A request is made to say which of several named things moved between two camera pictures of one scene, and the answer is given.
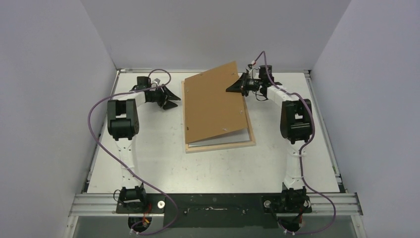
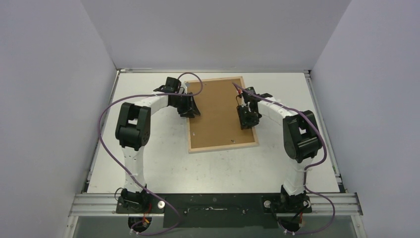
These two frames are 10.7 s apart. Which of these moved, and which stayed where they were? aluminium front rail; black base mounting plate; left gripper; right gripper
Moved: left gripper; right gripper
Stayed: black base mounting plate; aluminium front rail
